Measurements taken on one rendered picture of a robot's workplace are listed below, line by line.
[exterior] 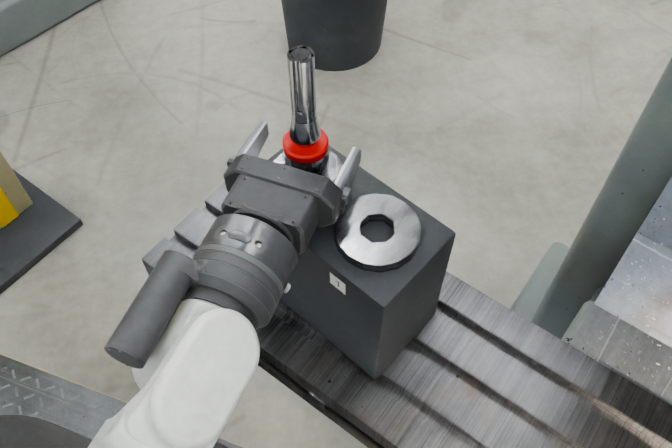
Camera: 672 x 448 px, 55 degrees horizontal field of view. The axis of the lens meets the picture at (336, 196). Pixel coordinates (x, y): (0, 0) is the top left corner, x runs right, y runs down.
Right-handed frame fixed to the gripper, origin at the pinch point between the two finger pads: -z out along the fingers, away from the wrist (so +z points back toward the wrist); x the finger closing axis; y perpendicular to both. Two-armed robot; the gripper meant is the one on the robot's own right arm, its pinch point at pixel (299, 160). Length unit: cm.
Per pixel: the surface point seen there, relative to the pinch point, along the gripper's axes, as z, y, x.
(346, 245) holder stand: 6.2, 3.3, -7.5
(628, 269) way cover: -15.9, 23.7, -40.2
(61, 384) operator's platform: 12, 80, 52
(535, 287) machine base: -58, 100, -39
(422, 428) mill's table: 14.3, 23.2, -19.9
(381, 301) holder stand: 10.3, 4.6, -12.6
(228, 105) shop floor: -108, 120, 78
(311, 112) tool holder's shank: 0.0, -7.6, -1.6
